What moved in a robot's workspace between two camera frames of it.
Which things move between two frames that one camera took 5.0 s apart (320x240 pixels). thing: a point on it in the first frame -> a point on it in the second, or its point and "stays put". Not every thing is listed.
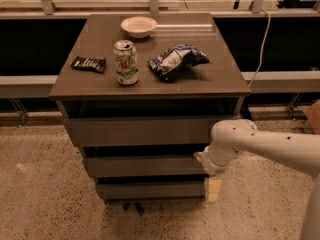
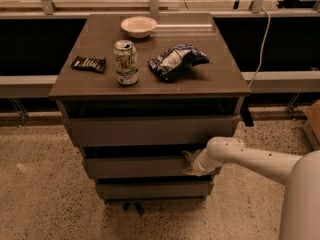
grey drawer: x=143 y=166 stays put
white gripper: x=208 y=164 -> x=197 y=166
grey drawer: x=152 y=131 stays put
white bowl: x=138 y=27 stays put
